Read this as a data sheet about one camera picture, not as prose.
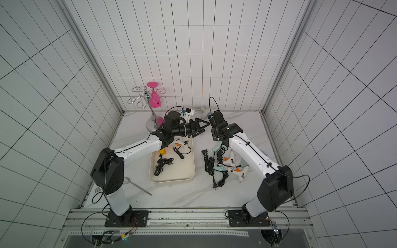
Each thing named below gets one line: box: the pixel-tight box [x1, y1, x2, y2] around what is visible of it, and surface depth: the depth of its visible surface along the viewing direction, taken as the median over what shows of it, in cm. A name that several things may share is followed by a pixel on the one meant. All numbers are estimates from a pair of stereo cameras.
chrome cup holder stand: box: [127, 85, 167, 132], surface depth 97 cm
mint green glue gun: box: [212, 141, 223, 152], surface depth 99 cm
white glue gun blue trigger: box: [200, 106, 212, 117], surface depth 119 cm
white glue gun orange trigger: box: [227, 166, 250, 183], surface depth 89 cm
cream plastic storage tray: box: [148, 135, 196, 183], surface depth 92 cm
